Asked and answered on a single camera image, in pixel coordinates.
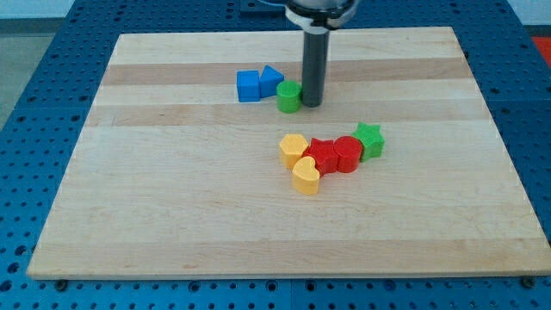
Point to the blue cube block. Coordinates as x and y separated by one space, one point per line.
248 86

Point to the wooden board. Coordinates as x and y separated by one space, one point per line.
173 178

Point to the yellow heart block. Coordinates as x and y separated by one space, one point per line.
305 176

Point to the red star block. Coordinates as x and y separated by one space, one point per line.
324 155

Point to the green star block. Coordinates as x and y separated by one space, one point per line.
371 139

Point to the yellow hexagon block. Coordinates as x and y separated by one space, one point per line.
291 148

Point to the red cylinder block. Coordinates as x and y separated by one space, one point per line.
349 151

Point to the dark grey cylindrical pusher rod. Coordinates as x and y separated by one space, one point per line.
314 61

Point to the blue triangle block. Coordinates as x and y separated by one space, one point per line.
269 80

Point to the green cylinder block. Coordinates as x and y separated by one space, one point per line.
288 96

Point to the robot wrist flange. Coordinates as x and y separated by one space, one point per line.
320 14

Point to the blue perforated table plate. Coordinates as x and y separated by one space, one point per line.
39 136

